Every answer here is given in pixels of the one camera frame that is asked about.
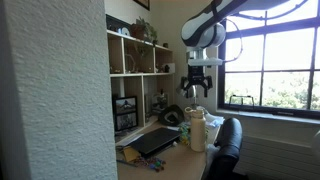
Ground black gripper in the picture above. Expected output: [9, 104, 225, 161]
[179, 65, 214, 98]

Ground silver desk lamp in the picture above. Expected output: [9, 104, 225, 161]
[176, 84, 201, 108]

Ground white box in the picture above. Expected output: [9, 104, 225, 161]
[163, 62, 176, 74]

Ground white crumpled papers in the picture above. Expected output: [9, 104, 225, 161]
[203, 111, 226, 129]

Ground dark microscope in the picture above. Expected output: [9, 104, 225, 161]
[151, 89, 169, 114]

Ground black headphones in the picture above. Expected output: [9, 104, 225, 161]
[157, 104, 185, 127]

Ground black metal railing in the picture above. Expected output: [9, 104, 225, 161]
[229, 94, 256, 107]

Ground cream water bottle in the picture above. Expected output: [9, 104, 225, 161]
[184, 105, 208, 153]

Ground green yellow patterned cloth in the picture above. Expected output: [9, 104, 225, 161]
[178, 121, 193, 146]

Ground black office chair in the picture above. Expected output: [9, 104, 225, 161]
[208, 117, 244, 180]

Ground black laptop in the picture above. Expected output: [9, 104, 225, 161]
[128, 127, 182, 158]

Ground white window sill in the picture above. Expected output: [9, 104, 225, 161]
[216, 109, 320, 126]

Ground green potted plant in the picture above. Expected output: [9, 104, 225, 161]
[130, 16, 159, 44]

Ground yellow notepad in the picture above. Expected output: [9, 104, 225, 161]
[121, 145, 142, 163]

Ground black framed picture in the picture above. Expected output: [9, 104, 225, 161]
[105, 13, 133, 36]

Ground white radiator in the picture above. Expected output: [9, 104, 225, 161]
[238, 134, 320, 180]

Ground wire loop ornament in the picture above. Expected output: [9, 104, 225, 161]
[125, 53, 136, 73]

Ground black photo frame with bird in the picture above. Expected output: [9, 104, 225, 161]
[113, 95, 139, 116]

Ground black window frame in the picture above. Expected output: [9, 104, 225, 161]
[217, 0, 320, 120]

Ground black photo frame with group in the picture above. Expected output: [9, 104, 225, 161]
[114, 111, 139, 132]

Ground colourful bead string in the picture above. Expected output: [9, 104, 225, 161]
[133, 155, 167, 173]

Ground dark wall picture frame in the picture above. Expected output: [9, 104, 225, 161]
[133, 0, 151, 12]

